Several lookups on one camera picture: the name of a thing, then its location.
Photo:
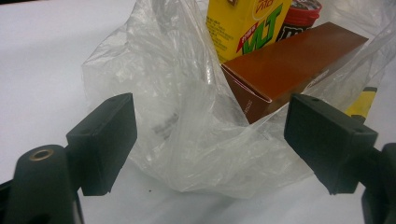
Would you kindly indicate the clear plastic bag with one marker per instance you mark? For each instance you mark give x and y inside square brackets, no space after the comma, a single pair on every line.
[186,124]

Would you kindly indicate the red-lidded candy jar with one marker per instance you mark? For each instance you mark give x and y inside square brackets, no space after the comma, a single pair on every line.
[302,15]

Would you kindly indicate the white table mat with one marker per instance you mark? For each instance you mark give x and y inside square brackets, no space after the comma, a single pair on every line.
[40,62]

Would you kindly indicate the brown rectangular box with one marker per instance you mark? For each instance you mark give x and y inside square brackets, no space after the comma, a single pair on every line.
[289,65]

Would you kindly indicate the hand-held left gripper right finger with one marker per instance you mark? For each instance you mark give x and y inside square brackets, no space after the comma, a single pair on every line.
[330,146]

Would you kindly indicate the yellow drink carton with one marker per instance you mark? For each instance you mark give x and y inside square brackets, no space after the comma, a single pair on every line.
[236,25]

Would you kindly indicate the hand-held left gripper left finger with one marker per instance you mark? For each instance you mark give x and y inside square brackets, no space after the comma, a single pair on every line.
[102,146]

